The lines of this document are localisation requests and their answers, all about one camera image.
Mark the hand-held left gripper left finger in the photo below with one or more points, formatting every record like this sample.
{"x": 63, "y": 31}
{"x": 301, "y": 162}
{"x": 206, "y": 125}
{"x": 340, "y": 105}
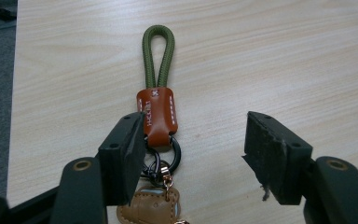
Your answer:
{"x": 121, "y": 161}

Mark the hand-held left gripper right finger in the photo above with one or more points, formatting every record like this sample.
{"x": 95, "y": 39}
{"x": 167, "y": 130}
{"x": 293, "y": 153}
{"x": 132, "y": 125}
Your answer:
{"x": 276, "y": 161}

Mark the tan leather key case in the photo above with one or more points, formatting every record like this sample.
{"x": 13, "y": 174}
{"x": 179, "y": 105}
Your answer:
{"x": 146, "y": 209}

